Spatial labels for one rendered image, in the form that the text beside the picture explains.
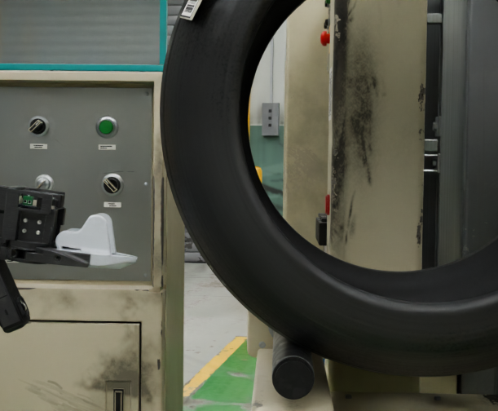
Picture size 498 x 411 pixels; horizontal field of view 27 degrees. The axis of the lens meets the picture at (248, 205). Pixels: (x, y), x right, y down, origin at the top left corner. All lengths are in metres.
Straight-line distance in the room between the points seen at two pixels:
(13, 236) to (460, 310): 0.50
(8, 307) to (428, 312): 0.47
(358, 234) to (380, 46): 0.26
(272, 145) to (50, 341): 8.48
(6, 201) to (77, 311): 0.63
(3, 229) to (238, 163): 0.29
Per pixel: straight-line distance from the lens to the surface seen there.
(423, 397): 1.44
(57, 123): 1.82
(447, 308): 1.08
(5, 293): 1.20
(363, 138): 1.43
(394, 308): 1.07
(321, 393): 1.17
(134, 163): 1.79
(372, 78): 1.43
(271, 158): 10.19
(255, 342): 1.42
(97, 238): 1.18
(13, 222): 1.18
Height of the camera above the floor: 1.14
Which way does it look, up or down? 3 degrees down
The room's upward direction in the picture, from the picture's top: 1 degrees clockwise
